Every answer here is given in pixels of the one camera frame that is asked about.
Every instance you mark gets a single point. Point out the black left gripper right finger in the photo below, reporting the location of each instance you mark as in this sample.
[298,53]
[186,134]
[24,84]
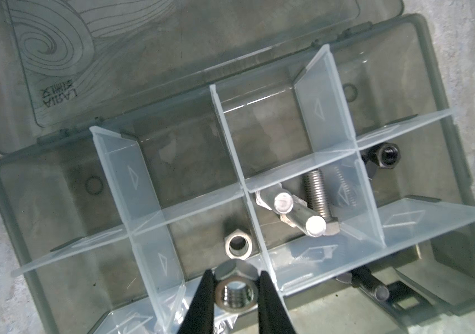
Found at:
[272,316]

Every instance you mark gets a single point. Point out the black hex nut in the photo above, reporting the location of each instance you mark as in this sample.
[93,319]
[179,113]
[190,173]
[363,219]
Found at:
[384,155]

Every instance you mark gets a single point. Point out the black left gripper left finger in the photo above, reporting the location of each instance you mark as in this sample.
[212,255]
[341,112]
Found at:
[200,316]

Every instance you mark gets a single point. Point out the silver hex nut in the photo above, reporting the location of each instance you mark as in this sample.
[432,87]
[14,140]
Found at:
[238,245]
[236,288]

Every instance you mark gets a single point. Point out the silver hex bolt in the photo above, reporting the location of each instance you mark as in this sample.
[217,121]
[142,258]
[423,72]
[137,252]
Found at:
[318,201]
[291,210]

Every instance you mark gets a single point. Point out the grey transparent organizer box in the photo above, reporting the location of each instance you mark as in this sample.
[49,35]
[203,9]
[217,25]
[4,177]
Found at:
[134,135]

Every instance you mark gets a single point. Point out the black hex bolt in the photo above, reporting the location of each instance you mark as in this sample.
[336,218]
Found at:
[363,279]

